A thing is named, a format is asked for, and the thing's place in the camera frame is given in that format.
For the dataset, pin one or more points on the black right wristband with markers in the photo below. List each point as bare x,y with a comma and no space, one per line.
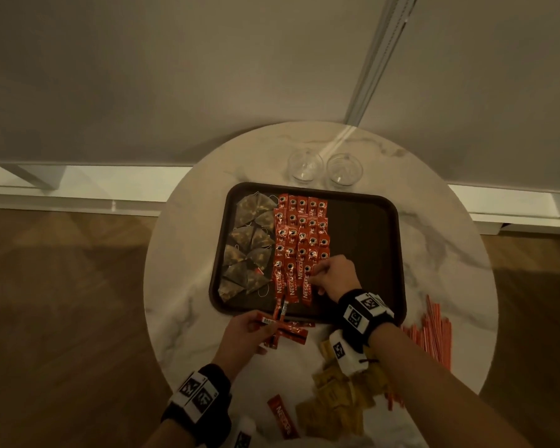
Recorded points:
350,335

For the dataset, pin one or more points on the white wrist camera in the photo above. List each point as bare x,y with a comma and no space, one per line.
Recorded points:
347,359
245,436

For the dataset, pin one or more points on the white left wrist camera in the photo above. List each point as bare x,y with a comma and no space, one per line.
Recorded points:
245,436

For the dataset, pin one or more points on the person's left forearm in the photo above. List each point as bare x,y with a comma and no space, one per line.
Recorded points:
168,436

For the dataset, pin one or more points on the person's white trousers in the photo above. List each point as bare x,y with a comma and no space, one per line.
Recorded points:
308,443

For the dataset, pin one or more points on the black wristband with markers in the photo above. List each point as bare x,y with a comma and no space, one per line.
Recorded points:
350,335
214,415

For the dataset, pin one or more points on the black left wristband with markers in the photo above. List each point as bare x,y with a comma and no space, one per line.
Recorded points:
214,415

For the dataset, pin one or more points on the round white marble table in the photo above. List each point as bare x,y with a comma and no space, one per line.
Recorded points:
98,186

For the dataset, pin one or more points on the red Nescafe sachets group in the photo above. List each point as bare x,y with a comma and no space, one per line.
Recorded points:
298,247

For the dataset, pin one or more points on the person's right forearm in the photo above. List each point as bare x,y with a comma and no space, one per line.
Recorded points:
438,396

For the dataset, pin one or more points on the dark brown tray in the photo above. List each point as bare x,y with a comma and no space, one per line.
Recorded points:
364,242

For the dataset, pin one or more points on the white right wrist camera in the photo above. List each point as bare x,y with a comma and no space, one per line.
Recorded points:
347,359

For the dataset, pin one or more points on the person's left hand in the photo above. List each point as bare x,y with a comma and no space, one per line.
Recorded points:
240,340

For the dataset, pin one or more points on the perforated metal wall rail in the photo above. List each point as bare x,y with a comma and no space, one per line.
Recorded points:
382,55

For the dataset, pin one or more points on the clear glass cup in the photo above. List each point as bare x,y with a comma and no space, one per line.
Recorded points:
344,169
305,167

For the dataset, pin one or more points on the pile of orange stick packets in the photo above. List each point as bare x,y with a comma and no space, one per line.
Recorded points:
436,335

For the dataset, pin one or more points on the person's right hand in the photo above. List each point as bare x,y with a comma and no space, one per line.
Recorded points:
338,277

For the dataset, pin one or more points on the pile of yellow sachets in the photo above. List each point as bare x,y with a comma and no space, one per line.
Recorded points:
336,396

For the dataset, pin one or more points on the neat cluster of tea bags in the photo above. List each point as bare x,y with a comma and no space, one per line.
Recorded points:
242,214

